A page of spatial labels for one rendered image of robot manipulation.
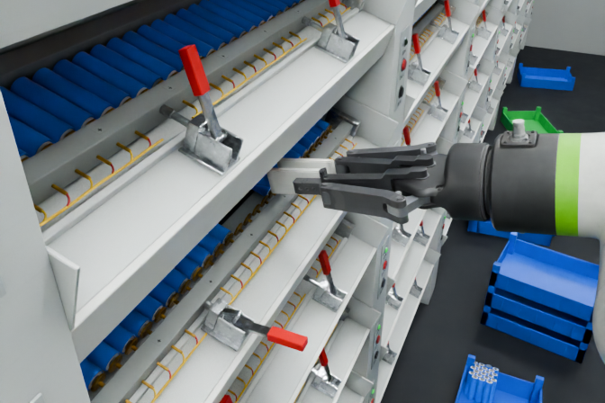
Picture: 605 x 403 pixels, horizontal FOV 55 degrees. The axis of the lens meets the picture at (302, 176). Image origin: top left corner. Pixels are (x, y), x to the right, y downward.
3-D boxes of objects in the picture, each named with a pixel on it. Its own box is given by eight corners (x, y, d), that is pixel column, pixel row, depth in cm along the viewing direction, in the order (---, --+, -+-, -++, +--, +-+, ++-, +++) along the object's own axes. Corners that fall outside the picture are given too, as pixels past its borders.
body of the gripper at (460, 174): (497, 128, 57) (405, 129, 61) (483, 167, 50) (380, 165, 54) (501, 194, 60) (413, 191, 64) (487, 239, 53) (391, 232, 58)
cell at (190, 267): (147, 242, 60) (200, 273, 59) (136, 252, 58) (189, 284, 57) (149, 229, 59) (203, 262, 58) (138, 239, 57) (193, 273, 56)
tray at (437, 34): (462, 41, 145) (488, -10, 137) (392, 145, 98) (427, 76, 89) (390, 7, 148) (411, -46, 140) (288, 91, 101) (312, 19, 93)
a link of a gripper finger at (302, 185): (341, 190, 61) (331, 204, 59) (299, 189, 63) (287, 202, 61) (339, 177, 61) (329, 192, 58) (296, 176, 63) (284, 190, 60)
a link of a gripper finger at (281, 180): (330, 192, 63) (328, 196, 62) (274, 191, 66) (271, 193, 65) (326, 167, 62) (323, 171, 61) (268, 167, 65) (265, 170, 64)
